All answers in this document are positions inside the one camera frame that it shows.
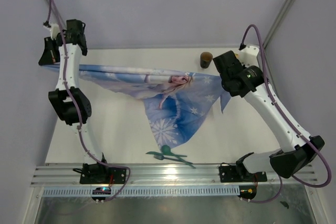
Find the brown paper cup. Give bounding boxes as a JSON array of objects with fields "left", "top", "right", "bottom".
[{"left": 200, "top": 51, "right": 213, "bottom": 69}]

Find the aluminium front rail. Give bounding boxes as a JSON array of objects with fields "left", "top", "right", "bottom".
[{"left": 30, "top": 163, "right": 318, "bottom": 187}]

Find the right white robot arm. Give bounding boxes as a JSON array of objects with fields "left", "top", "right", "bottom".
[{"left": 213, "top": 51, "right": 325, "bottom": 180}]

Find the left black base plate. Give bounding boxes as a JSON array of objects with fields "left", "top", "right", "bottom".
[{"left": 79, "top": 166, "right": 127, "bottom": 185}]

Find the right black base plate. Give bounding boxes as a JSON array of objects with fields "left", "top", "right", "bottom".
[{"left": 218, "top": 164, "right": 268, "bottom": 183}]

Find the right aluminium side rail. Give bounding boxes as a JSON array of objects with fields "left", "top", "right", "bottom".
[{"left": 258, "top": 47, "right": 300, "bottom": 162}]

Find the blue pink Elsa cloth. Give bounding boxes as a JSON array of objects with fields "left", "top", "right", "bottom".
[{"left": 43, "top": 62, "right": 232, "bottom": 149}]

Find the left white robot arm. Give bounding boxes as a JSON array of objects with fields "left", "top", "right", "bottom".
[{"left": 38, "top": 19, "right": 110, "bottom": 183}]

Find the teal plastic spoon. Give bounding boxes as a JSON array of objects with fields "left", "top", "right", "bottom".
[{"left": 161, "top": 145, "right": 187, "bottom": 157}]

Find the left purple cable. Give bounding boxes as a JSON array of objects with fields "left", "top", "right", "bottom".
[{"left": 43, "top": 0, "right": 132, "bottom": 204}]

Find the teal plastic knife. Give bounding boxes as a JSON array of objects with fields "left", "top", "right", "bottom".
[{"left": 146, "top": 151, "right": 183, "bottom": 161}]

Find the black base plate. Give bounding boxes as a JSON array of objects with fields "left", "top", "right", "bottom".
[
  {"left": 218, "top": 164, "right": 268, "bottom": 183},
  {"left": 79, "top": 166, "right": 127, "bottom": 185}
]

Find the dark teal plastic fork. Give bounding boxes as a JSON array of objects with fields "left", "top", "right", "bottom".
[{"left": 153, "top": 155, "right": 196, "bottom": 169}]

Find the white slotted cable duct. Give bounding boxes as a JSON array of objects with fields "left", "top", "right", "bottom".
[{"left": 42, "top": 185, "right": 240, "bottom": 197}]

